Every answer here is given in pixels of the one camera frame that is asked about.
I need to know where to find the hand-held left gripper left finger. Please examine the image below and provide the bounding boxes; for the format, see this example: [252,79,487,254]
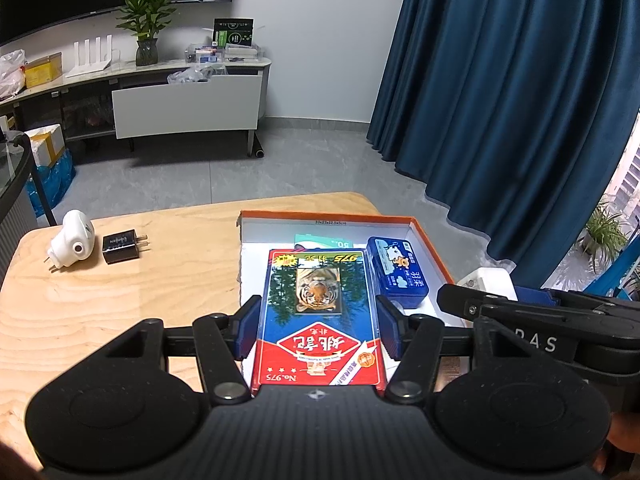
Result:
[106,296,263,407]

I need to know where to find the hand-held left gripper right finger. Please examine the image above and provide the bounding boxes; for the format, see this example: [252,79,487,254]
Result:
[375,294,527,407]

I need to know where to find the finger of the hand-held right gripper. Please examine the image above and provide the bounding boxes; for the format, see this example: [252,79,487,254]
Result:
[436,284,527,320]
[514,285,562,307]

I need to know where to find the white wall charger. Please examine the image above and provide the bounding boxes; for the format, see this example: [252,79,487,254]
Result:
[457,266,519,307]

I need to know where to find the red and blue playing-card box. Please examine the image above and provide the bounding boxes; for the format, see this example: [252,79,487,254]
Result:
[250,247,389,397]

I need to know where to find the white tray with orange rim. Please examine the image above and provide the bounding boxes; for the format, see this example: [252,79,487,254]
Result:
[236,209,458,392]

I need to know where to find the person's right hand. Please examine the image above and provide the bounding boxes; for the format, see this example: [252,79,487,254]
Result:
[592,409,640,476]

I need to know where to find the blue tissue pack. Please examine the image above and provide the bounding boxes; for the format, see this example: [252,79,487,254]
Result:
[366,236,432,310]

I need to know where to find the spiky potted plant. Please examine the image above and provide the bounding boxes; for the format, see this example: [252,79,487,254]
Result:
[576,202,632,274]

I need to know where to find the teal cardboard box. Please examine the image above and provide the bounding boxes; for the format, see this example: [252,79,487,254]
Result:
[294,232,357,252]

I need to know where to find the white plug-in vaporizer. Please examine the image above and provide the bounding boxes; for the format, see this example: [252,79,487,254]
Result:
[45,208,96,273]

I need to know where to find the dark blue curtain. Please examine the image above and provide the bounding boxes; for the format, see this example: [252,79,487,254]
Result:
[366,0,640,288]

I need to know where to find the white panel rolling desk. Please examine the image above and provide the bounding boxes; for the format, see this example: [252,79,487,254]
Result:
[111,72,269,159]

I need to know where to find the blue plastic bag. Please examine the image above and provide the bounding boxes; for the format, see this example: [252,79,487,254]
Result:
[25,150,77,219]

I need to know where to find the clear plastic bag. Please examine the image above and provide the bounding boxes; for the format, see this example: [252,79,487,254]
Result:
[167,64,222,87]

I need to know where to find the dark glass-top desk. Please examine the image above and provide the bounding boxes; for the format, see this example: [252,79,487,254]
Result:
[0,130,57,273]

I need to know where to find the white cardboard box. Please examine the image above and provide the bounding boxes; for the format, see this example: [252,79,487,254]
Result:
[25,123,66,167]

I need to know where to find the clear plastic storage boxes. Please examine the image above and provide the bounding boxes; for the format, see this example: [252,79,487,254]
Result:
[185,42,264,67]

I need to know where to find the long low media cabinet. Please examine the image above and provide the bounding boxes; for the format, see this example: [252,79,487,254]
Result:
[0,55,273,148]

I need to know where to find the black and green box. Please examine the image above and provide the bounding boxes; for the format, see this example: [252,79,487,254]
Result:
[212,17,255,47]

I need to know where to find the white router with antennas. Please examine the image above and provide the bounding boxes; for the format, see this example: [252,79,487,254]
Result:
[66,35,122,79]

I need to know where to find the potted green plant in vase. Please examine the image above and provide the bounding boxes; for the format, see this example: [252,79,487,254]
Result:
[116,0,194,67]

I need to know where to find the yellow box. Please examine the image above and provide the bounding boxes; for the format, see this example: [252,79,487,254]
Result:
[24,52,65,89]

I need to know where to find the white plastic bag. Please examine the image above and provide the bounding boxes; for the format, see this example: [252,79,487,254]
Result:
[0,50,27,100]

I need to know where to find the black wall charger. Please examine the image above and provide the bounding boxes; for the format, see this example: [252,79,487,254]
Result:
[102,229,151,266]

